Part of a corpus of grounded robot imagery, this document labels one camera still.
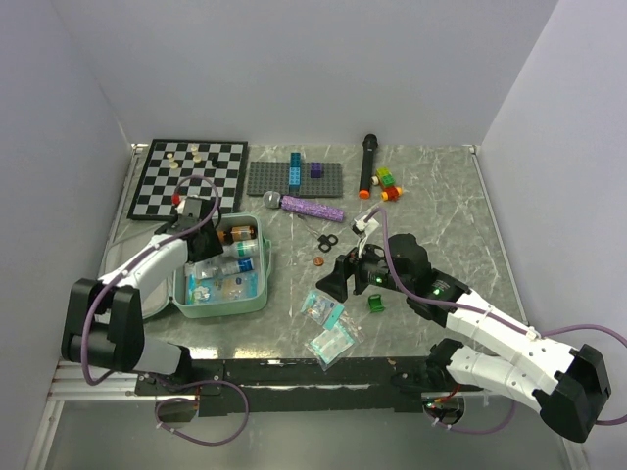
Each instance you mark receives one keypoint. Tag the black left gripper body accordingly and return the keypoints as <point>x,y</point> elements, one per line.
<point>212,247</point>

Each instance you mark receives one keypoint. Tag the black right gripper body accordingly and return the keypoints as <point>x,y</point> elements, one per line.
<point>377,271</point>

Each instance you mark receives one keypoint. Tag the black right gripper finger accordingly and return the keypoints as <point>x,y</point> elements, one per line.
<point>335,284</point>
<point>356,269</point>

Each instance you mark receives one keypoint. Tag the blue-topped small bag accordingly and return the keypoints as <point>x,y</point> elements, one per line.
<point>321,309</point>

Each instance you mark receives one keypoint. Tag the clear plaster packet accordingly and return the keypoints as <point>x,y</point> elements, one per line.
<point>202,270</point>

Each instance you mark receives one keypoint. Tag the brown orange-cap medicine bottle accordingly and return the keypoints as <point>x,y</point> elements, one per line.
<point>235,234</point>

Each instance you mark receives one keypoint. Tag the white green-label bottle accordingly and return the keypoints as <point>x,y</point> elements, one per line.
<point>241,249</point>

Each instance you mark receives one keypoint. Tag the small black scissors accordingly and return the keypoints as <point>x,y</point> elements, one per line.
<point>324,242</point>

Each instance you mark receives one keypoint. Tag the blue white bandage roll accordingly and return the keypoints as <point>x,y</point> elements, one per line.
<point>236,266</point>

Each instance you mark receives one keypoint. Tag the mint green medicine case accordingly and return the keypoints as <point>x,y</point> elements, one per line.
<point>172,291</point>

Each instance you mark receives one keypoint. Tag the blue wipes packet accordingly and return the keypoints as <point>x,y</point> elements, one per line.
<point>224,289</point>

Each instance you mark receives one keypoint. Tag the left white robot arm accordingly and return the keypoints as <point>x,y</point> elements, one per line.
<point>104,330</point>

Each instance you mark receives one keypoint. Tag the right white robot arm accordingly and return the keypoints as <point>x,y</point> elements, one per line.
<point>568,387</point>

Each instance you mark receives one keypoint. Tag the green plastic clip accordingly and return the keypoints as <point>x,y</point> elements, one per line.
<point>375,303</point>

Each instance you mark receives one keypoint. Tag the teal band-aid bag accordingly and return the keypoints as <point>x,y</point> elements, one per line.
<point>330,345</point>

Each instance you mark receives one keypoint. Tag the black white chessboard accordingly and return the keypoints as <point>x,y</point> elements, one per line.
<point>152,199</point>

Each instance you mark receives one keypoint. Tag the purple glitter microphone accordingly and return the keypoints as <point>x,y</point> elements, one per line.
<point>274,200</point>

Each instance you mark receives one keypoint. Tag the grey building baseplate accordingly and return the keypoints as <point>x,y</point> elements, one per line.
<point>273,176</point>

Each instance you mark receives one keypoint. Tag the colourful brick toy car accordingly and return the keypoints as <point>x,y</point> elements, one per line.
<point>390,191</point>

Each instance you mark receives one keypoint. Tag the purple building brick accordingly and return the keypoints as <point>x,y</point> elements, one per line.
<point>316,170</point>

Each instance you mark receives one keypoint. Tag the blue brick stack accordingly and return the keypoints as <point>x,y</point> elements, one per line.
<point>295,171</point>

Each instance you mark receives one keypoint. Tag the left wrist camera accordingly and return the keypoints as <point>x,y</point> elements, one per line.
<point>189,206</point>

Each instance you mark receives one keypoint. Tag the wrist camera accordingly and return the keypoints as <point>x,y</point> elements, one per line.
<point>189,206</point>
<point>363,226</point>

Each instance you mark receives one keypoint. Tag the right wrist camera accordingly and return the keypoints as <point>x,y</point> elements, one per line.
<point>363,226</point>

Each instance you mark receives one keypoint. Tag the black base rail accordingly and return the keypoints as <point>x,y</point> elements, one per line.
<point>399,383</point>

